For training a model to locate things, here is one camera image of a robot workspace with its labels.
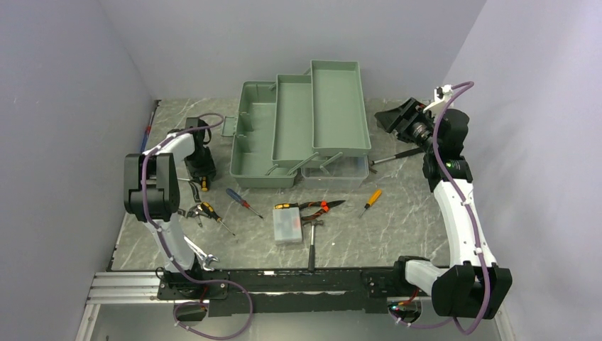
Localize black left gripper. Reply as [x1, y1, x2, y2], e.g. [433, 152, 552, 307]
[185, 146, 216, 185]

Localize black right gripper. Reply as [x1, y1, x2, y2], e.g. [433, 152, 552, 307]
[375, 97, 439, 154]

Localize green toolbox with clear lid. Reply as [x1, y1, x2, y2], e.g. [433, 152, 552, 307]
[224, 60, 371, 190]

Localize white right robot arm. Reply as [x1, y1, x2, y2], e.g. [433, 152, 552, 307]
[375, 98, 513, 320]

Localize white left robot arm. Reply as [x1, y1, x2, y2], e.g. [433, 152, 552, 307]
[124, 115, 217, 298]

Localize small claw hammer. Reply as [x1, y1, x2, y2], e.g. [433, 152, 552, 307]
[368, 148, 423, 173]

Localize silver combination wrench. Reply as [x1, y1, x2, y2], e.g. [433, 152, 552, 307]
[185, 236, 219, 271]

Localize small clear screw box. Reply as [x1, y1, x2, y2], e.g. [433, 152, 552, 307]
[273, 207, 302, 245]

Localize orange black long nose pliers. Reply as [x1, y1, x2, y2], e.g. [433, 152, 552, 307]
[274, 200, 345, 222]

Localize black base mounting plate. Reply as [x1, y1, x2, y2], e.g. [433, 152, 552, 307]
[157, 267, 424, 317]

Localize black handled pliers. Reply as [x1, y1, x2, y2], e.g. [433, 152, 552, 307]
[177, 179, 209, 228]

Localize blue red handled screwdriver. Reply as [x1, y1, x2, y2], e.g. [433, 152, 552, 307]
[226, 188, 263, 219]

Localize blue red tool at wall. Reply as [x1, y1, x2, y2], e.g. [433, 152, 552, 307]
[139, 99, 160, 153]

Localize orange handled screwdriver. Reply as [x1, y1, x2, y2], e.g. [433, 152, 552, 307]
[359, 189, 382, 218]

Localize black handled hammer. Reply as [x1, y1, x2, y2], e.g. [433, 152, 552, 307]
[302, 220, 324, 273]

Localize aluminium frame rail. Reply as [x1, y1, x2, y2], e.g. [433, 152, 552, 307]
[75, 268, 516, 341]

